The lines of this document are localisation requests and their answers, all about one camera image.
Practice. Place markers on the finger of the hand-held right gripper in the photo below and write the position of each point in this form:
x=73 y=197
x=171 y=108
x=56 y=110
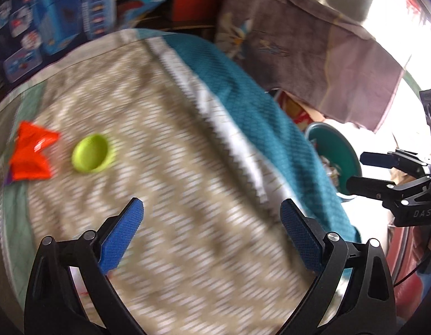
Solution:
x=376 y=159
x=367 y=185

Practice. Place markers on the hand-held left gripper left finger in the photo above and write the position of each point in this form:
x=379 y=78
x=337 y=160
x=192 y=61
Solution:
x=121 y=233

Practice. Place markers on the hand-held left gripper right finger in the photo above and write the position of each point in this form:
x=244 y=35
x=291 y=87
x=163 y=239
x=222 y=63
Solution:
x=301 y=235

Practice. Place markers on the teal plastic bin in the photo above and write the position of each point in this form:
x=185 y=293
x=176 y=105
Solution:
x=341 y=150

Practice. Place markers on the lime green plastic cup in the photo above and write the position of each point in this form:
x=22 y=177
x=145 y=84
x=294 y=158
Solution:
x=91 y=151

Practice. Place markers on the red snack packet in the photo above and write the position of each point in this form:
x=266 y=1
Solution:
x=30 y=153

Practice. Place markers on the dark red basin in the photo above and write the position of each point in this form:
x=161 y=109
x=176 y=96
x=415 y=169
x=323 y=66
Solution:
x=404 y=254

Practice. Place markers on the beige patterned bed sheet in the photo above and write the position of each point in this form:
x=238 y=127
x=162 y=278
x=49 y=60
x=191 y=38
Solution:
x=166 y=188

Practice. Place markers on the red patterned box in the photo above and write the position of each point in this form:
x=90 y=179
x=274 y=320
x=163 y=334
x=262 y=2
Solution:
x=295 y=111

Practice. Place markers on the teal checkered blanket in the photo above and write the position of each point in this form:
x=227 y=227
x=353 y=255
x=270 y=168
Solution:
x=271 y=111

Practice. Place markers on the purple hanging cloth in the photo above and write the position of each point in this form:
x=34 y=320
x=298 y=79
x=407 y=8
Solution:
x=306 y=59

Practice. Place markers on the blue printed box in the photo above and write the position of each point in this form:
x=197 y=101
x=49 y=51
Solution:
x=62 y=14

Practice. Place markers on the blue printed bag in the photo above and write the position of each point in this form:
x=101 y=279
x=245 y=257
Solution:
x=149 y=0

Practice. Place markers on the red plastic container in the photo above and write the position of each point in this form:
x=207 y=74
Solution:
x=194 y=3

